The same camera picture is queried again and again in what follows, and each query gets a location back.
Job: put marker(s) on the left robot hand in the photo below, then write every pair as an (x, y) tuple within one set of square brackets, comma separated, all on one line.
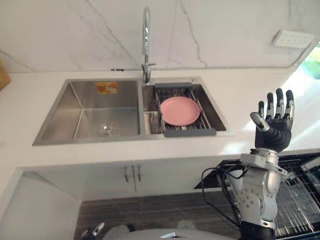
[(93, 231)]

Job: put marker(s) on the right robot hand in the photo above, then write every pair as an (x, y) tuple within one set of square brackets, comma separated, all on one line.
[(273, 133)]

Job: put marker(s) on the white cabinet door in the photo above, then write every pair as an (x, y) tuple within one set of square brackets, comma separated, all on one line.
[(172, 176), (87, 178)]

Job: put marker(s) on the black open dishwasher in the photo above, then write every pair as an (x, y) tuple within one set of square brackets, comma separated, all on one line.
[(300, 185)]

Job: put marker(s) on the round sink drain strainer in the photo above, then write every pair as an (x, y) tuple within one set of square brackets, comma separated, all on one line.
[(107, 130)]

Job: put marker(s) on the stainless steel double sink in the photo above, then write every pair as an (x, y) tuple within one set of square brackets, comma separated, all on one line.
[(100, 112)]

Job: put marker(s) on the silver robot body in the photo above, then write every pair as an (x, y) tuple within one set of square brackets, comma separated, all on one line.
[(150, 233)]

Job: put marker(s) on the pink plate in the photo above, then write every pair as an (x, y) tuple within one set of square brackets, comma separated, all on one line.
[(180, 110)]

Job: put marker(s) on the orange sticker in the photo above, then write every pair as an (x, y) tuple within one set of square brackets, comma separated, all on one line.
[(106, 87)]

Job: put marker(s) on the chrome kitchen faucet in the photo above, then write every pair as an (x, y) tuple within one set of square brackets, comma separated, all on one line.
[(146, 42)]

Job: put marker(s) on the wooden cutting board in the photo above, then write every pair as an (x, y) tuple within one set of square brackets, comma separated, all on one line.
[(3, 73)]

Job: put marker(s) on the white wall socket panel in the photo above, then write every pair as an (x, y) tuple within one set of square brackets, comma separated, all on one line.
[(292, 38)]

